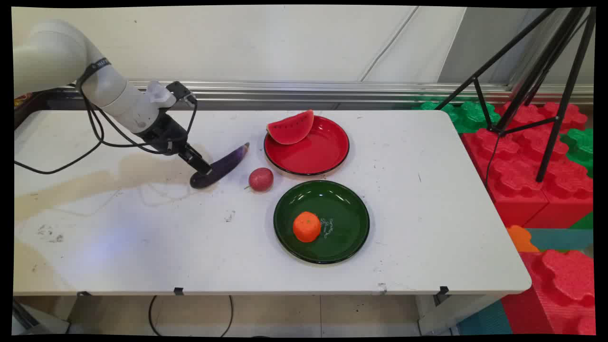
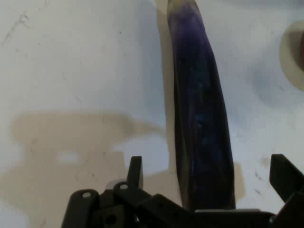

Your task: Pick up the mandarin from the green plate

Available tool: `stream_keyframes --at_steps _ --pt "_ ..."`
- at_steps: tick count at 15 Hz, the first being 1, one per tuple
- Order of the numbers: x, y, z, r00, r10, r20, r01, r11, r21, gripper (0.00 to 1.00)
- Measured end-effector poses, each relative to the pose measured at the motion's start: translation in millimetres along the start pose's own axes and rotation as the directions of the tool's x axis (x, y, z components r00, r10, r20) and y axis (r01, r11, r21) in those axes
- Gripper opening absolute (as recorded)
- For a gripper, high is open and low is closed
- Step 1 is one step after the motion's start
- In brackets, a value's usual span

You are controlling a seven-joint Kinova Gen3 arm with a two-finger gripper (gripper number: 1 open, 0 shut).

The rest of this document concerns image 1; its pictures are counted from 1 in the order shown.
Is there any purple toy eggplant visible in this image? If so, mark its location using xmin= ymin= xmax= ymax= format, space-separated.
xmin=190 ymin=142 xmax=250 ymax=190

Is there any orange foam piece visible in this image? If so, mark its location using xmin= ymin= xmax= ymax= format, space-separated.
xmin=505 ymin=225 xmax=541 ymax=253

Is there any teal foam mat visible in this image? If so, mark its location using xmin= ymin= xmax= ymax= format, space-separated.
xmin=524 ymin=228 xmax=594 ymax=252

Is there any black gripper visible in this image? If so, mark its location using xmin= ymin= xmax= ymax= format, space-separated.
xmin=138 ymin=113 xmax=212 ymax=175

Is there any green foam block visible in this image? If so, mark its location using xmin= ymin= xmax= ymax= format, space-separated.
xmin=560 ymin=127 xmax=594 ymax=179
xmin=411 ymin=99 xmax=502 ymax=134

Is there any red toy apple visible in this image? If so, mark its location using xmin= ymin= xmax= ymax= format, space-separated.
xmin=245 ymin=167 xmax=275 ymax=192

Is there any red enamel plate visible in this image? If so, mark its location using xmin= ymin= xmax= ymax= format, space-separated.
xmin=264 ymin=115 xmax=350 ymax=176

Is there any short black camera cable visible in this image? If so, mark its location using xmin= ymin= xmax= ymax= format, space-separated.
xmin=161 ymin=95 xmax=199 ymax=155

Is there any aluminium wall rail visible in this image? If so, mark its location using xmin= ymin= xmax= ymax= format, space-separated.
xmin=57 ymin=80 xmax=594 ymax=106

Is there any black tripod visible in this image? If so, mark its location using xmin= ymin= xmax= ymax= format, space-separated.
xmin=435 ymin=7 xmax=597 ymax=183

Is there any white table leg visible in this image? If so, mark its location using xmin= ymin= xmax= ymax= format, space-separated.
xmin=416 ymin=294 xmax=502 ymax=336

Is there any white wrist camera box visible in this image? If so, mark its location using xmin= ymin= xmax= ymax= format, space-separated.
xmin=144 ymin=81 xmax=198 ymax=109

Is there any green enamel plate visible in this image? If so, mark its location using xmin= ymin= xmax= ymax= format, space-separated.
xmin=273 ymin=180 xmax=371 ymax=265

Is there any orange toy tangerine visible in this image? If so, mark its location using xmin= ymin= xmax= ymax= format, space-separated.
xmin=293 ymin=211 xmax=322 ymax=243

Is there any large red foam block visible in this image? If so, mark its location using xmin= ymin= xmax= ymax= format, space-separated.
xmin=462 ymin=127 xmax=594 ymax=229

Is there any black cable under table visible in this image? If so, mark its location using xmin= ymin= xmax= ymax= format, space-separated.
xmin=148 ymin=295 xmax=234 ymax=338

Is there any black velcro arm strap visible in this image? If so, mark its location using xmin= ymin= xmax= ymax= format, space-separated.
xmin=76 ymin=57 xmax=113 ymax=88

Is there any toy watermelon slice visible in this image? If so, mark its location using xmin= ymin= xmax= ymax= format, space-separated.
xmin=266 ymin=110 xmax=315 ymax=145

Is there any long black robot cable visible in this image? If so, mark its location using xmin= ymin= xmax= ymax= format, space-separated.
xmin=14 ymin=76 xmax=157 ymax=175

